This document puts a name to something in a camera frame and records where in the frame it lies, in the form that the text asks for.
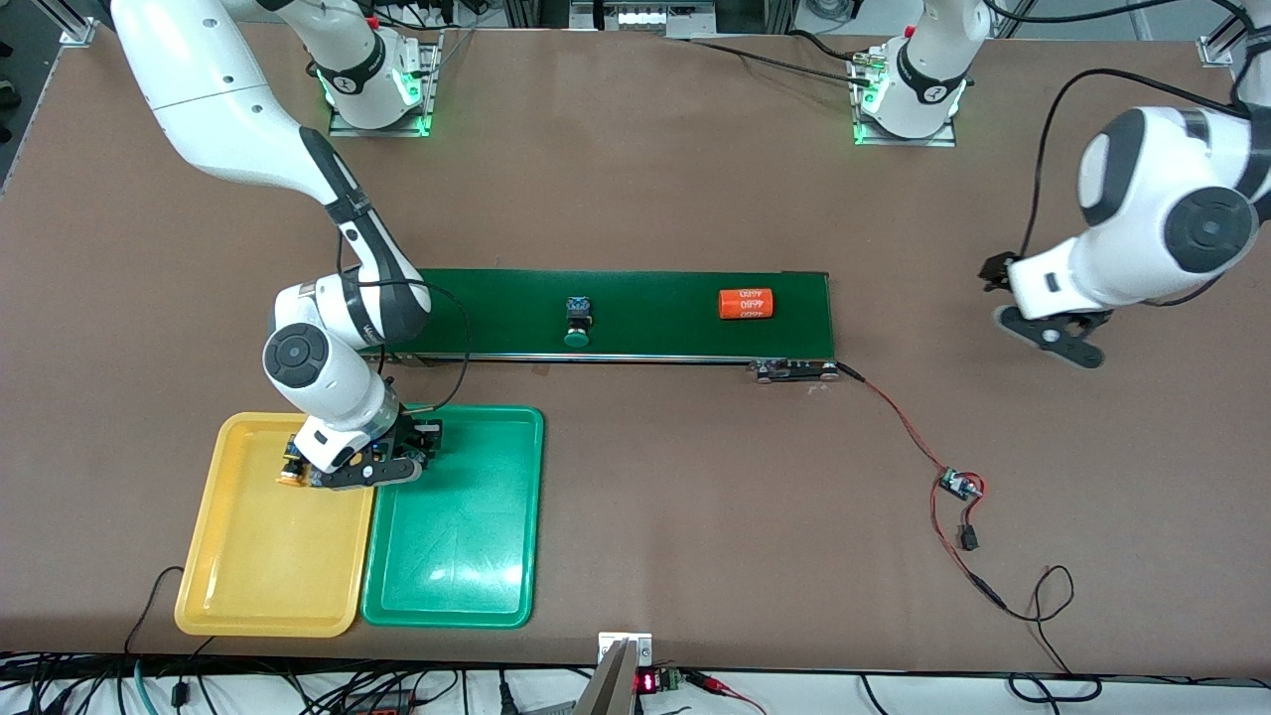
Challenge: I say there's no short lead with black plug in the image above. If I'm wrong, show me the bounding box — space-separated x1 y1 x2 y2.
951 494 984 553

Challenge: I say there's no thin black looped cable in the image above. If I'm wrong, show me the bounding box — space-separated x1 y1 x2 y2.
998 564 1105 702

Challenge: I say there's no red probe lead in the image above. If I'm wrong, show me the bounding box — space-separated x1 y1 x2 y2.
687 670 768 715

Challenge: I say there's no yellow mushroom push button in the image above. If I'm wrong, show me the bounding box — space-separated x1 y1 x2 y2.
276 431 311 490

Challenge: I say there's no thick black table cable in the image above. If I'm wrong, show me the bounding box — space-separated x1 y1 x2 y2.
683 28 880 88

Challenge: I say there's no green plastic tray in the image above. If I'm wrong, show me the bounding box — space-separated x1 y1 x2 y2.
360 403 546 631

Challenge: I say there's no yellow plastic tray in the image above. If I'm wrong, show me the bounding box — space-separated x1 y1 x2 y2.
174 411 384 639

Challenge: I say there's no green conveyor belt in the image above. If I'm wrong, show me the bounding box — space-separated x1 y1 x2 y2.
344 264 843 384

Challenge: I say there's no long red black power lead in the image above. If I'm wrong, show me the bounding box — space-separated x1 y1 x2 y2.
928 475 1009 611

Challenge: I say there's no grey metal wedge bar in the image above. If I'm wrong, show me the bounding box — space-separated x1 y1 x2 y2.
574 641 638 715

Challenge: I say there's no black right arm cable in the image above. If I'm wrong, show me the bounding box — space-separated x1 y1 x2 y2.
336 204 474 413

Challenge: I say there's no thin black curved cable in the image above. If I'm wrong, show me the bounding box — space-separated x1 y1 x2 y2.
124 566 214 656

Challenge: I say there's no small metal bracket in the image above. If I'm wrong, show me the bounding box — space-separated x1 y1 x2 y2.
598 632 654 668

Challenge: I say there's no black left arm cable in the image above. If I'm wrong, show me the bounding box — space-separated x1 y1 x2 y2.
1018 0 1271 259

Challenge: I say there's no grey metal frame equipment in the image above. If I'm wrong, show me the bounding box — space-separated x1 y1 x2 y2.
569 0 718 41

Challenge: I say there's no orange cylinder marked 4680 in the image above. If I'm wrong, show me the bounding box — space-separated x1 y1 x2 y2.
718 287 775 321

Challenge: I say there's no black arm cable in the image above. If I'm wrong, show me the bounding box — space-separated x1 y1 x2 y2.
1018 0 1271 259
336 204 474 413

